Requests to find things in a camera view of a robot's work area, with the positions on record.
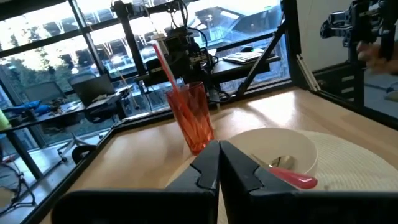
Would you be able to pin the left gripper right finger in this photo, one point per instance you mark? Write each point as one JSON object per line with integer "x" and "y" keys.
{"x": 239, "y": 174}

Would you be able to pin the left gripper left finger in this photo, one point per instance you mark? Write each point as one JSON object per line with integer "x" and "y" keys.
{"x": 205, "y": 168}

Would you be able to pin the pink drinking straw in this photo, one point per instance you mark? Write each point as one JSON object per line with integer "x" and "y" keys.
{"x": 166, "y": 71}

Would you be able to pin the white bowl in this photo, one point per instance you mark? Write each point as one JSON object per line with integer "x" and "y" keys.
{"x": 273, "y": 143}

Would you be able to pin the red faceted plastic tumbler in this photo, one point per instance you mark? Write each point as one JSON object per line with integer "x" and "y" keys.
{"x": 192, "y": 118}

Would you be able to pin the white keyboard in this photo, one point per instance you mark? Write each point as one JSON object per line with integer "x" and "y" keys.
{"x": 244, "y": 57}

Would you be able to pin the black computer mouse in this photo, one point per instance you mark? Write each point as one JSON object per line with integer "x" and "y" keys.
{"x": 247, "y": 48}

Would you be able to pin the grey laptop screen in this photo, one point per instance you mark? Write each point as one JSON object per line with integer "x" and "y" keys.
{"x": 93, "y": 88}

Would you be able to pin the round white woven placemat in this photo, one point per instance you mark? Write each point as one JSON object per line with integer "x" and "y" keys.
{"x": 351, "y": 161}

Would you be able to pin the office chair with star base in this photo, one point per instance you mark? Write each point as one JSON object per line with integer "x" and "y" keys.
{"x": 90, "y": 124}

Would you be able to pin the dark office desk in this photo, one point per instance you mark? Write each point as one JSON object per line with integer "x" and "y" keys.
{"x": 40, "y": 118}

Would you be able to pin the blue cloth bundle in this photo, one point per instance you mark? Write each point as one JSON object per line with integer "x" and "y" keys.
{"x": 28, "y": 109}

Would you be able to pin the person's hand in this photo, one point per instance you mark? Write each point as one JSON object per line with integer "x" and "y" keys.
{"x": 377, "y": 57}

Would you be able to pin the yellow-green roll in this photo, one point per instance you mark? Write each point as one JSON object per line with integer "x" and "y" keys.
{"x": 3, "y": 119}

